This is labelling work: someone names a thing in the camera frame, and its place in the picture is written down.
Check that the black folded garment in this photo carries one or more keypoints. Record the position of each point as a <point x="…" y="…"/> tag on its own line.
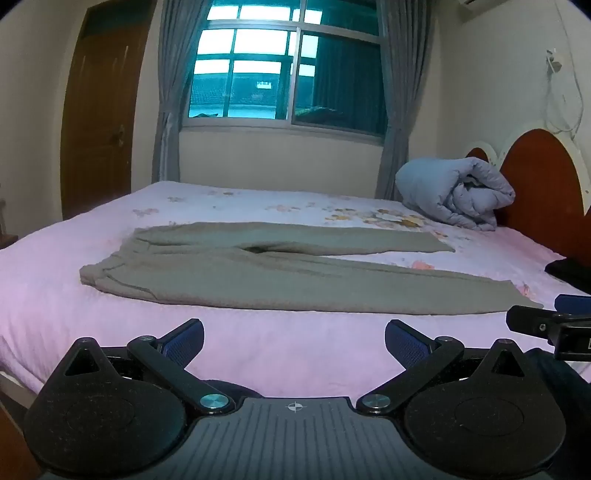
<point x="570" y="273"/>

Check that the bed with pink floral sheet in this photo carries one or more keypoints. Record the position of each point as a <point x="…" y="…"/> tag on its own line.
<point x="286" y="337"/>

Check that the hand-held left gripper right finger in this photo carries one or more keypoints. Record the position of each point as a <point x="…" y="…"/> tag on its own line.
<point x="405" y="342"/>

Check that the rolled light blue quilt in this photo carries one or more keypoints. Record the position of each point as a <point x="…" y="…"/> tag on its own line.
<point x="455" y="191"/>

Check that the grey curtain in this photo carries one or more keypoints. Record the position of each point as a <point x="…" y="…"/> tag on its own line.
<point x="401" y="92"/>
<point x="178" y="87"/>

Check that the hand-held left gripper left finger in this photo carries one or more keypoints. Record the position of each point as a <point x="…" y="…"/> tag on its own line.
<point x="185" y="340"/>

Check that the grey-brown pants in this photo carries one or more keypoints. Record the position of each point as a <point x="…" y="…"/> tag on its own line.
<point x="258" y="272"/>

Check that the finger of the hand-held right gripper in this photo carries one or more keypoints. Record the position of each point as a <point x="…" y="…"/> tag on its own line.
<point x="531" y="318"/>
<point x="575" y="303"/>

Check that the brown wooden door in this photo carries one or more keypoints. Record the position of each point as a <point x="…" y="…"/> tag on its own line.
<point x="104" y="110"/>

